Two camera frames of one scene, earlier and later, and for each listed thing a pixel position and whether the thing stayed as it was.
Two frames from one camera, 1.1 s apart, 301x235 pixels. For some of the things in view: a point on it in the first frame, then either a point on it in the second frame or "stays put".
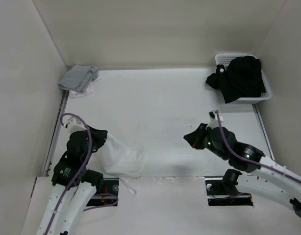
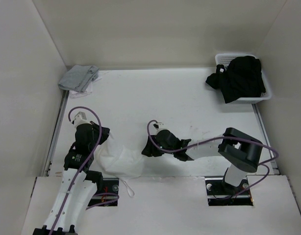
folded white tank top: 75,94 stays put
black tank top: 242,78 stays put
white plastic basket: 224,58 stays put
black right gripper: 194,138 → 148,151
